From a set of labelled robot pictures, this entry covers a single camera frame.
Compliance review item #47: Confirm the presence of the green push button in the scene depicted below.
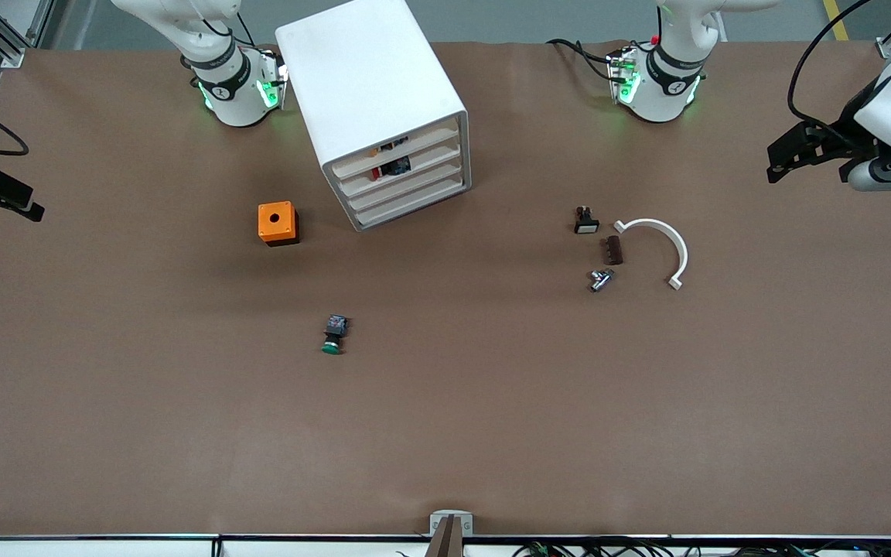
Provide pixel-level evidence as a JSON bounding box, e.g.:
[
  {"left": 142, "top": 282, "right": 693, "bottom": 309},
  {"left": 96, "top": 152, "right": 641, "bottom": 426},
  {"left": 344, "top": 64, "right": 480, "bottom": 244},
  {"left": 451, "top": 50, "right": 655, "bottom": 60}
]
[{"left": 322, "top": 314, "right": 350, "bottom": 356}]

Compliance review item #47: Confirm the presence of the white plastic drawer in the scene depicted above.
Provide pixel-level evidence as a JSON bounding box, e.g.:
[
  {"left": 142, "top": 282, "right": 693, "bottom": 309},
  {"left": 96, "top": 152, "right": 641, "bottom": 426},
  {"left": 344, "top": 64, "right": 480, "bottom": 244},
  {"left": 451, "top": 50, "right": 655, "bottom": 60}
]
[
  {"left": 334, "top": 130, "right": 462, "bottom": 180},
  {"left": 340, "top": 147, "right": 463, "bottom": 197},
  {"left": 353, "top": 182, "right": 468, "bottom": 231},
  {"left": 346, "top": 164, "right": 466, "bottom": 214}
]

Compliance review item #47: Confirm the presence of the white drawer cabinet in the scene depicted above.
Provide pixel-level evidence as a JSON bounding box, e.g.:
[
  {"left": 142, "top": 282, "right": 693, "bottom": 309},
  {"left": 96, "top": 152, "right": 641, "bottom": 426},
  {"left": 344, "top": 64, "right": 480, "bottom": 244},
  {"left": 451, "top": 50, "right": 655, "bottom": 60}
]
[{"left": 275, "top": 0, "right": 472, "bottom": 233}]

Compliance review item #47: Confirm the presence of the white edge trim strip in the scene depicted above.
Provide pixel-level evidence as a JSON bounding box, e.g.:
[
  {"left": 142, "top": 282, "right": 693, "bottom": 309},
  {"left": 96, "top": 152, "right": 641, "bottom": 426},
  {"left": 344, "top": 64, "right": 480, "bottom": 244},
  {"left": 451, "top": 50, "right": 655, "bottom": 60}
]
[{"left": 0, "top": 534, "right": 891, "bottom": 557}]

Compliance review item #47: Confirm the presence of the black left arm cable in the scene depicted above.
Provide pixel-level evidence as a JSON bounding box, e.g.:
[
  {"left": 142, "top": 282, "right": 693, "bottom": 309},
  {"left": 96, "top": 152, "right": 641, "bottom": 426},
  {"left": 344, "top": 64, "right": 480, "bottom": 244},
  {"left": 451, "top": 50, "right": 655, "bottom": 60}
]
[{"left": 787, "top": 0, "right": 876, "bottom": 138}]

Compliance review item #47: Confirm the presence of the white curved plastic bracket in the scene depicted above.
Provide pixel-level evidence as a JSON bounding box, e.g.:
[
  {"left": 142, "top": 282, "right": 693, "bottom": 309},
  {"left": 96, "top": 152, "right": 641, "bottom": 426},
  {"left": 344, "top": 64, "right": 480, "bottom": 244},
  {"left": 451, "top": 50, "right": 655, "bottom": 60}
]
[{"left": 613, "top": 218, "right": 689, "bottom": 291}]

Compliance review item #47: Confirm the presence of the black left base cable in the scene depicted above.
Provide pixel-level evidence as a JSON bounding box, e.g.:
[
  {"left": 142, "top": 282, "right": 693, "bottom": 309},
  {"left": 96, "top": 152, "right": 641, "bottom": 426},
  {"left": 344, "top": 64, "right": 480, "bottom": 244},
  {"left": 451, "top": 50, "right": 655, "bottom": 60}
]
[{"left": 546, "top": 37, "right": 620, "bottom": 82}]

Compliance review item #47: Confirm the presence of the orange button enclosure box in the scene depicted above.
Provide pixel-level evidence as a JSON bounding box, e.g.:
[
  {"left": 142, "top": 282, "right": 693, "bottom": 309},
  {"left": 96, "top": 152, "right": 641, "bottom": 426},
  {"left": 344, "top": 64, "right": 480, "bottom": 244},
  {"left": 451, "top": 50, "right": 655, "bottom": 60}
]
[{"left": 258, "top": 201, "right": 299, "bottom": 247}]

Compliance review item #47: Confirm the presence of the grey metal mount bracket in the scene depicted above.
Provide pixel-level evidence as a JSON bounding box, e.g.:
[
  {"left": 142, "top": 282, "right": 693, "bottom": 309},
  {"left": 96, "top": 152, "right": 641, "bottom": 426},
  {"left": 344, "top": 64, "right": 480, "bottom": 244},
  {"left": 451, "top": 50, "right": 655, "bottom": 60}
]
[{"left": 424, "top": 510, "right": 475, "bottom": 557}]

